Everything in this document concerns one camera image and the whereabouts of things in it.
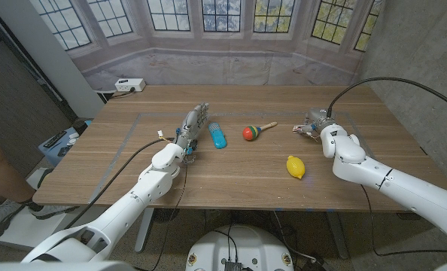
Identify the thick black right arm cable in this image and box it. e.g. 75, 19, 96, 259
327, 77, 447, 116

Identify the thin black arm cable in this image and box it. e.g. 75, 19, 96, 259
360, 183, 447, 257
132, 162, 189, 271

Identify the white power strip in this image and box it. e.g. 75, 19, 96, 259
114, 78, 147, 93

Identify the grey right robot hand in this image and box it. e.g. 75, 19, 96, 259
293, 108, 336, 142

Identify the person's bare leg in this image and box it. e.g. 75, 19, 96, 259
0, 137, 35, 203

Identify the colourful wooden maraca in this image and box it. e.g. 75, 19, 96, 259
242, 121, 278, 142

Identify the grey table leg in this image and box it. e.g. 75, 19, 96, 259
134, 208, 156, 254
324, 211, 349, 260

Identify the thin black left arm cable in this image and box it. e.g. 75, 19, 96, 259
132, 162, 189, 271

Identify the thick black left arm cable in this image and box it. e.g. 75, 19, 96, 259
63, 137, 176, 230

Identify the yellow toy lemon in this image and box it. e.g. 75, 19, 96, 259
286, 155, 306, 181

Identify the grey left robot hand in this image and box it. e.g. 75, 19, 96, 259
174, 102, 210, 155

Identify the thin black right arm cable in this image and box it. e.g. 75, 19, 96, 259
360, 183, 447, 257

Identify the blue storage bin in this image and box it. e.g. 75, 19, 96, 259
38, 120, 93, 167

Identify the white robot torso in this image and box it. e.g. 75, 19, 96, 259
185, 224, 295, 271

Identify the black remote control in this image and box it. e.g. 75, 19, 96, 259
43, 130, 68, 148

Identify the printed window backdrop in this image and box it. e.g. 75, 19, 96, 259
27, 0, 386, 90

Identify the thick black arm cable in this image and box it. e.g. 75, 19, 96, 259
327, 77, 447, 116
63, 137, 176, 230

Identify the blue toy phone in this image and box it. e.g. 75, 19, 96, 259
208, 121, 228, 150

